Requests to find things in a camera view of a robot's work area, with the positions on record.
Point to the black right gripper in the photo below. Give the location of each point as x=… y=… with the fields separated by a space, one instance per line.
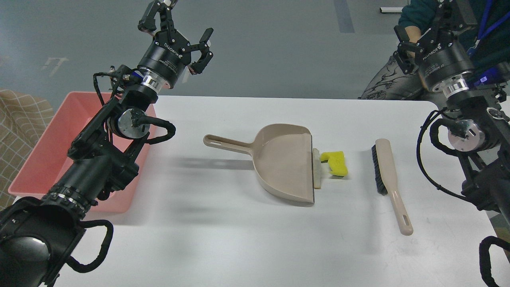
x=439 y=55

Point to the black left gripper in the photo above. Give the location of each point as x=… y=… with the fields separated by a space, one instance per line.
x=166 y=56

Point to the beige hand brush black bristles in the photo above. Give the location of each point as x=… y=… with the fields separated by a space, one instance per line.
x=387 y=183

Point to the beige plastic dustpan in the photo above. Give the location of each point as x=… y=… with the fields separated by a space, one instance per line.
x=282 y=158

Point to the yellow sponge piece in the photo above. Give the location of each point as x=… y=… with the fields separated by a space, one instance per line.
x=336 y=162

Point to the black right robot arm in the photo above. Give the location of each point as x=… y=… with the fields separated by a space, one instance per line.
x=474 y=128

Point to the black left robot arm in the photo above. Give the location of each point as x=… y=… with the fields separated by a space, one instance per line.
x=40 y=236

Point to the pink plastic bin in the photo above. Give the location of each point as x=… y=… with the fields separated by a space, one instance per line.
x=48 y=161

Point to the white stand base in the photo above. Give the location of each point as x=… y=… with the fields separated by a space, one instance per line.
x=390 y=10

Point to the person in dark clothes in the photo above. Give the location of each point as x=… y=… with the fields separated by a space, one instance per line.
x=487 y=46

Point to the beige checkered cloth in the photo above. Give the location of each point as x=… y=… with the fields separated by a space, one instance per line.
x=23 y=119

